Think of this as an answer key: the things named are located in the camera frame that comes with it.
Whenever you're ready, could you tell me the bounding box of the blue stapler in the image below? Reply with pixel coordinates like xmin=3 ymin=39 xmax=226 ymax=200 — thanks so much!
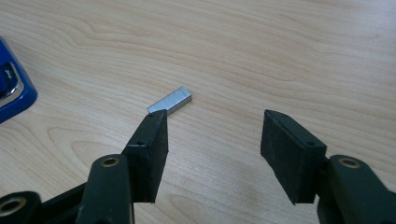
xmin=0 ymin=35 xmax=38 ymax=124

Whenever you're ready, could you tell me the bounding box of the silver staple strip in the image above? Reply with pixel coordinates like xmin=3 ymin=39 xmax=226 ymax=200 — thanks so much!
xmin=146 ymin=86 xmax=192 ymax=117

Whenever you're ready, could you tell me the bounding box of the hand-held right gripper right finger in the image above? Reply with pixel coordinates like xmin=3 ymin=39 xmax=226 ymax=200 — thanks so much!
xmin=260 ymin=108 xmax=328 ymax=205

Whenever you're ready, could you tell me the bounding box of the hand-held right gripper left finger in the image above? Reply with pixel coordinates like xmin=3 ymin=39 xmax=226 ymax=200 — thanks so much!
xmin=121 ymin=109 xmax=169 ymax=204

